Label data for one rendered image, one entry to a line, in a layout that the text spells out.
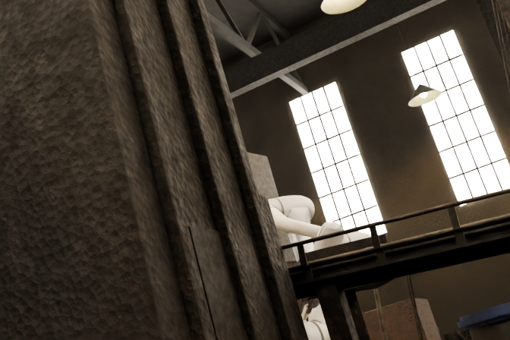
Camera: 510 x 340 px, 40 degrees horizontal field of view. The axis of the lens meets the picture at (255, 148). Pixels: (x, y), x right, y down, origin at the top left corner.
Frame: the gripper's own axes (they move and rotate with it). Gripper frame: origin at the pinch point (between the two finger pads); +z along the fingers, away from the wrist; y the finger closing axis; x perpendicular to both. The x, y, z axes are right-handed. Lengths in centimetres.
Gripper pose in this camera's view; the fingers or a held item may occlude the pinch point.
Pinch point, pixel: (306, 312)
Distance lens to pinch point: 301.8
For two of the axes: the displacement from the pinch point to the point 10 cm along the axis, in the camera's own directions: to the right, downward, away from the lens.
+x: 6.6, -0.6, 7.5
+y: 7.1, 3.8, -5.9
